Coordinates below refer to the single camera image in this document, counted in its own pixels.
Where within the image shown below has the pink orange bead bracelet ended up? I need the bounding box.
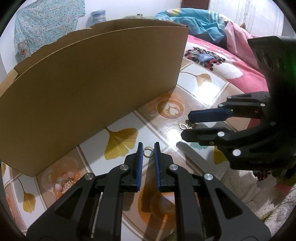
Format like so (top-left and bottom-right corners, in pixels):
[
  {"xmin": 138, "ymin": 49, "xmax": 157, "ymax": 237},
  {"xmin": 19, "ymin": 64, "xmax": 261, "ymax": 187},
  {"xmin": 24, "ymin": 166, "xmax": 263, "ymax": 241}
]
[{"xmin": 52, "ymin": 171, "xmax": 80, "ymax": 198}]

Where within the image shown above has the gold earring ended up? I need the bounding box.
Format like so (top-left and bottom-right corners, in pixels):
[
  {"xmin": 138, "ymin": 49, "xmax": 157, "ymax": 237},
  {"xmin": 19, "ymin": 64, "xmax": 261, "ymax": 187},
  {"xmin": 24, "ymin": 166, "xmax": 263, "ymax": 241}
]
[{"xmin": 178, "ymin": 120, "xmax": 198, "ymax": 130}]

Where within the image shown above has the small gold ring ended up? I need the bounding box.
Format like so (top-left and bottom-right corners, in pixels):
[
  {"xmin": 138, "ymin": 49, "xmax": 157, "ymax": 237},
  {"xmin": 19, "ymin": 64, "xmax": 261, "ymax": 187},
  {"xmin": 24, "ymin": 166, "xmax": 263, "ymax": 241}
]
[{"xmin": 142, "ymin": 146, "xmax": 154, "ymax": 159}]

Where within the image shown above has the pink floral bedsheet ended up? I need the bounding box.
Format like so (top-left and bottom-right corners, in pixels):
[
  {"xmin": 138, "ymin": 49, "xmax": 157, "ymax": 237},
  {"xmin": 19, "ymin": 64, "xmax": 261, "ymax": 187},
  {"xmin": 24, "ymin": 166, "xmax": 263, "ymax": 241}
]
[{"xmin": 184, "ymin": 22, "xmax": 268, "ymax": 93}]

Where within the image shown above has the patterned ginkgo table mat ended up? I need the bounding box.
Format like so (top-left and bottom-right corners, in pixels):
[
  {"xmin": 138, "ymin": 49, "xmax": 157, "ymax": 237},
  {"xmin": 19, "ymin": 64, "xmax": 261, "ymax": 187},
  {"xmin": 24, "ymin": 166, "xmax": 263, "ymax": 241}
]
[{"xmin": 1, "ymin": 59, "xmax": 240, "ymax": 240}]

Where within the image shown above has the white fluffy rug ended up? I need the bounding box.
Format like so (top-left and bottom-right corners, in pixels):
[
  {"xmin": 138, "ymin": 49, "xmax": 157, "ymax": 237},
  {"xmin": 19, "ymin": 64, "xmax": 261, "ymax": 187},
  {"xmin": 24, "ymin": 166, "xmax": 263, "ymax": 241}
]
[{"xmin": 220, "ymin": 168, "xmax": 295, "ymax": 235}]

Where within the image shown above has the blue crumpled blanket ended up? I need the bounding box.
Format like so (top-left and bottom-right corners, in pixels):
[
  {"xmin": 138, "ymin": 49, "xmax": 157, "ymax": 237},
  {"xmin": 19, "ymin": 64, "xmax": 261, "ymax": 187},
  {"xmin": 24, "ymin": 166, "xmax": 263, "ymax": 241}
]
[{"xmin": 154, "ymin": 8, "xmax": 229, "ymax": 47}]

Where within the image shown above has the brown cardboard box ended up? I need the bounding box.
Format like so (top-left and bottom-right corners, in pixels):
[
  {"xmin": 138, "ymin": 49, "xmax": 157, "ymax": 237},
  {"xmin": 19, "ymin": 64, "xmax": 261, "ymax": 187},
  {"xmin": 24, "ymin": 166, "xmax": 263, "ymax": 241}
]
[{"xmin": 1, "ymin": 19, "xmax": 189, "ymax": 176}]

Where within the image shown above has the water dispenser with bottle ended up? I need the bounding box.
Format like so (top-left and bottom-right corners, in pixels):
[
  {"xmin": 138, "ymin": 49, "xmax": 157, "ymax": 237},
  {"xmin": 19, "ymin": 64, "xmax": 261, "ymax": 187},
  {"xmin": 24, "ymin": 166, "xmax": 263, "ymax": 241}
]
[{"xmin": 85, "ymin": 9, "xmax": 106, "ymax": 28}]

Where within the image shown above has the teal floral hanging cloth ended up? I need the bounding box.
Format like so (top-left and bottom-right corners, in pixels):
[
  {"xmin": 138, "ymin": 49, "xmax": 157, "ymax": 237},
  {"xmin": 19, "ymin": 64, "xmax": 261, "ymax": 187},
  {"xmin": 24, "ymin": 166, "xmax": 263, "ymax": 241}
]
[{"xmin": 14, "ymin": 1, "xmax": 85, "ymax": 63}]

